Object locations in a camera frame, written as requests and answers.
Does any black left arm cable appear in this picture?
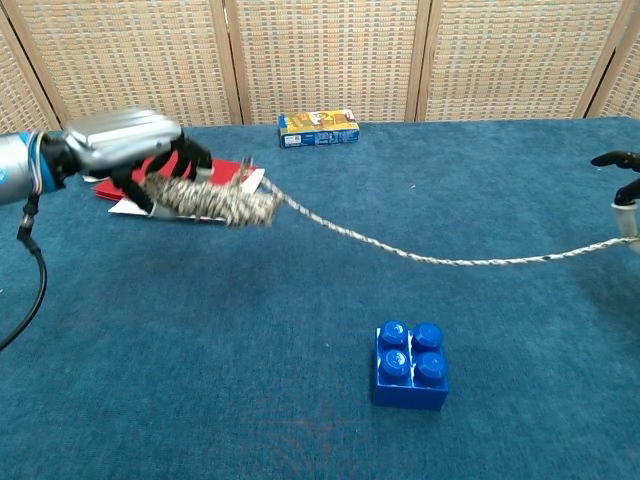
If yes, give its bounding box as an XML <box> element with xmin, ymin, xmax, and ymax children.
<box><xmin>0</xmin><ymin>193</ymin><xmax>49</xmax><ymax>352</ymax></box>

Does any woven bamboo screen panel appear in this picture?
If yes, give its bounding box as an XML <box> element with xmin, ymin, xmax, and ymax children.
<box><xmin>222</xmin><ymin>0</ymin><xmax>432</xmax><ymax>126</ymax></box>
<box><xmin>0</xmin><ymin>8</ymin><xmax>62</xmax><ymax>136</ymax></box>
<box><xmin>1</xmin><ymin>0</ymin><xmax>245</xmax><ymax>130</ymax></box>
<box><xmin>416</xmin><ymin>0</ymin><xmax>637</xmax><ymax>124</ymax></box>
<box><xmin>586</xmin><ymin>13</ymin><xmax>640</xmax><ymax>121</ymax></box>

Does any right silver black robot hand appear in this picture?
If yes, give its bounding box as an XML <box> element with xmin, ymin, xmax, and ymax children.
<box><xmin>589</xmin><ymin>151</ymin><xmax>640</xmax><ymax>237</ymax></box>

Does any colourful printed carton box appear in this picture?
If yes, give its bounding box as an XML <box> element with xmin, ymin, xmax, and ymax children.
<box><xmin>277</xmin><ymin>110</ymin><xmax>361</xmax><ymax>150</ymax></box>

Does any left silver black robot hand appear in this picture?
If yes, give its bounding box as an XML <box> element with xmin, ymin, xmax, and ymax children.
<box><xmin>62</xmin><ymin>108</ymin><xmax>214</xmax><ymax>220</ymax></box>

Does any blue toy building block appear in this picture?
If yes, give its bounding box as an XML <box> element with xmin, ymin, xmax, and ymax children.
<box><xmin>371</xmin><ymin>319</ymin><xmax>450</xmax><ymax>413</ymax></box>

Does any beige braided rope bundle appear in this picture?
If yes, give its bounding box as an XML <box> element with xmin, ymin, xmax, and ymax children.
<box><xmin>141</xmin><ymin>157</ymin><xmax>640</xmax><ymax>269</ymax></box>

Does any red notebook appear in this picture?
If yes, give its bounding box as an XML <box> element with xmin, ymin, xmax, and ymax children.
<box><xmin>91</xmin><ymin>151</ymin><xmax>257</xmax><ymax>224</ymax></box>

